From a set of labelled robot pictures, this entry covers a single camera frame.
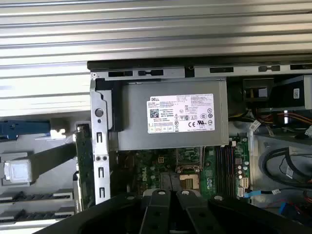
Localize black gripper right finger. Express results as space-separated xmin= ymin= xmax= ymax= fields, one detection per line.
xmin=175 ymin=190 xmax=312 ymax=234

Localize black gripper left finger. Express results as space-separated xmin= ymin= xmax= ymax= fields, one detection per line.
xmin=41 ymin=189 xmax=172 ymax=234

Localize dark RAM stick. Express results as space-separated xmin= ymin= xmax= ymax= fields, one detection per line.
xmin=0 ymin=209 xmax=75 ymax=222
xmin=0 ymin=191 xmax=75 ymax=203

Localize black RAM slot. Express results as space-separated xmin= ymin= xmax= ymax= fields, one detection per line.
xmin=229 ymin=146 xmax=235 ymax=198
xmin=215 ymin=146 xmax=220 ymax=198
xmin=224 ymin=146 xmax=230 ymax=198
xmin=220 ymin=146 xmax=225 ymax=198

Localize green graphics card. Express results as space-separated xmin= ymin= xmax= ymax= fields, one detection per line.
xmin=73 ymin=123 xmax=96 ymax=212

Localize green motherboard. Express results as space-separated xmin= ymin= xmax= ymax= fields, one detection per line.
xmin=116 ymin=135 xmax=252 ymax=204

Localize CPU socket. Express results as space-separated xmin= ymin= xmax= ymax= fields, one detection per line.
xmin=179 ymin=167 xmax=201 ymax=191

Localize metal socket cover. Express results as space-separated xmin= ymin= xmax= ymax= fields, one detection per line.
xmin=175 ymin=147 xmax=204 ymax=171

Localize black open PC case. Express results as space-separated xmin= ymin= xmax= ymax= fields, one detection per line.
xmin=87 ymin=57 xmax=312 ymax=227

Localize grey parts rack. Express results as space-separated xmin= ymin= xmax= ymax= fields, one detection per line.
xmin=0 ymin=116 xmax=81 ymax=231

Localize grey power supply unit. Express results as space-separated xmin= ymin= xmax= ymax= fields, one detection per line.
xmin=109 ymin=78 xmax=230 ymax=151

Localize silver CPU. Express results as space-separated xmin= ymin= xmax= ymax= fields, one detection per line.
xmin=3 ymin=159 xmax=34 ymax=182

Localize hard disk in blue carrier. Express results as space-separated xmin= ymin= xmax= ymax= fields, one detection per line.
xmin=0 ymin=119 xmax=53 ymax=142

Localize black drive with white label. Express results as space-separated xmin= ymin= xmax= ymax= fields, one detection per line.
xmin=269 ymin=75 xmax=312 ymax=111

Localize black cable bundle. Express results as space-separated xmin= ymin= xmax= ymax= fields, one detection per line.
xmin=264 ymin=146 xmax=312 ymax=188

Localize thin orange red wires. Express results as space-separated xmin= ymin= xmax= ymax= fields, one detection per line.
xmin=259 ymin=111 xmax=312 ymax=126

